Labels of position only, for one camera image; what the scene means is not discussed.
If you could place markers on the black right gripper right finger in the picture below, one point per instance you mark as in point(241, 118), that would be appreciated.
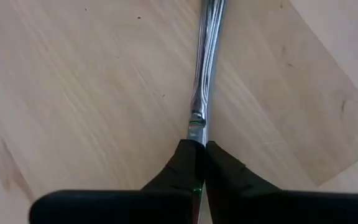
point(275, 208)

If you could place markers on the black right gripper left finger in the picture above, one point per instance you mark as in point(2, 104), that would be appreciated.
point(120, 208)

